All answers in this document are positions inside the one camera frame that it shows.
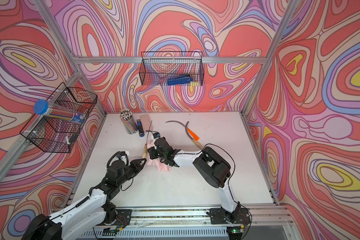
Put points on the pencil cup on table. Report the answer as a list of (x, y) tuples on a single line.
[(128, 120)]

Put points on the pink eraser block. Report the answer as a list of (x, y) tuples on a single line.
[(147, 123)]

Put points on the blue capped pencil tube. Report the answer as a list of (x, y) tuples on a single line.
[(44, 108)]

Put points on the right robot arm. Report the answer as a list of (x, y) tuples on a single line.
[(215, 170)]

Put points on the back wire basket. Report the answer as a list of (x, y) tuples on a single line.
[(157, 66)]

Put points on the orange handled sickle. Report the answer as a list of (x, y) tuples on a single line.
[(173, 121)]

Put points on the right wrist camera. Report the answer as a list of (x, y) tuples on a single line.
[(155, 135)]

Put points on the blue tool in basket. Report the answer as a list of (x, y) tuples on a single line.
[(179, 80)]

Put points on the blue black stapler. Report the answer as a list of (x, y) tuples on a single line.
[(140, 128)]

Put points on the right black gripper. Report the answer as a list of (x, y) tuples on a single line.
[(152, 152)]

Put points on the left wire basket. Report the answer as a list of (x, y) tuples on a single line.
[(54, 135)]

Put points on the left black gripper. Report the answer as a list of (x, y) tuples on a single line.
[(135, 165)]

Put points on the wire basket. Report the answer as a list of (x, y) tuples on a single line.
[(54, 135), (157, 66)]

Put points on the aluminium front rail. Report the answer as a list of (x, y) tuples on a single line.
[(267, 223)]

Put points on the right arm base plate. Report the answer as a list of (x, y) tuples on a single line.
[(219, 216)]

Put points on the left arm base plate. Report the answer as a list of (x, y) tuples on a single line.
[(122, 218)]

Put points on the pink terry rag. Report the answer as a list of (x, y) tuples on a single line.
[(161, 167)]

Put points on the wooden handled sickle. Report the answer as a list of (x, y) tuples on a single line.
[(196, 142), (145, 149)]

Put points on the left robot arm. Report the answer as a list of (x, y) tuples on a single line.
[(93, 209)]

